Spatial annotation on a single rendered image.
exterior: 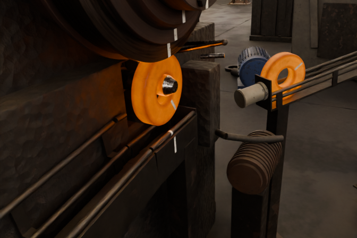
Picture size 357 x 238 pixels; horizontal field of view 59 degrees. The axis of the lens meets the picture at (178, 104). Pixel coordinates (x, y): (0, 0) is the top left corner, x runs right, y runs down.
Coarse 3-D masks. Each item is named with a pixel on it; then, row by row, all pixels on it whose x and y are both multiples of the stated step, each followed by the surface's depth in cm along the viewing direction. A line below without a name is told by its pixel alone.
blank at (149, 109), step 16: (144, 64) 61; (160, 64) 63; (176, 64) 69; (144, 80) 60; (176, 80) 70; (144, 96) 60; (160, 96) 70; (176, 96) 71; (144, 112) 62; (160, 112) 66
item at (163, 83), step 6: (126, 72) 69; (132, 72) 68; (126, 78) 68; (132, 78) 67; (162, 78) 64; (168, 78) 64; (126, 84) 68; (162, 84) 64; (168, 84) 64; (174, 84) 64; (162, 90) 64; (168, 90) 64; (174, 90) 65
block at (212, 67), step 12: (192, 60) 91; (192, 72) 84; (204, 72) 83; (216, 72) 86; (192, 84) 86; (204, 84) 84; (216, 84) 87; (192, 96) 87; (204, 96) 85; (216, 96) 88; (204, 108) 87; (216, 108) 90; (204, 120) 88; (216, 120) 91; (204, 132) 90; (204, 144) 92
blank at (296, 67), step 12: (276, 60) 97; (288, 60) 99; (300, 60) 101; (264, 72) 99; (276, 72) 99; (288, 72) 104; (300, 72) 103; (276, 84) 101; (288, 84) 103; (288, 96) 105
